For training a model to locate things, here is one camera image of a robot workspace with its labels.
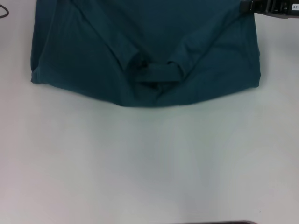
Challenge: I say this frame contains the teal t-shirt with FREE print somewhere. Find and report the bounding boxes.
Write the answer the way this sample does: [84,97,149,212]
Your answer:
[30,0,262,108]

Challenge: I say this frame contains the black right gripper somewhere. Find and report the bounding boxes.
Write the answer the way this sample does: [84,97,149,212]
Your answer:
[240,0,299,18]

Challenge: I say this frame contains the grey left arm cable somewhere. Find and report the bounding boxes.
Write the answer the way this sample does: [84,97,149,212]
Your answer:
[0,4,10,19]

